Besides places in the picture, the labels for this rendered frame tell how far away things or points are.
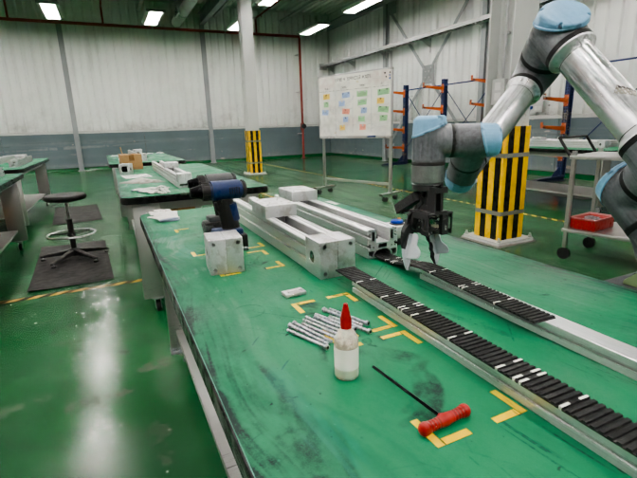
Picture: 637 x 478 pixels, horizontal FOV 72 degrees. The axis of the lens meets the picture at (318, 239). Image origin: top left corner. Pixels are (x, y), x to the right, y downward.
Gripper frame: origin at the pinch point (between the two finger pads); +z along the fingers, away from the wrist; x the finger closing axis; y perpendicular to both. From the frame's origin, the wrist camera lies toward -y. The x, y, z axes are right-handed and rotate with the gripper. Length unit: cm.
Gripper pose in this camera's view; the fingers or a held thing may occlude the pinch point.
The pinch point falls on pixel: (419, 262)
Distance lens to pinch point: 112.6
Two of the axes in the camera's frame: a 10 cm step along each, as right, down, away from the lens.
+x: 9.1, -1.3, 4.0
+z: 0.3, 9.7, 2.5
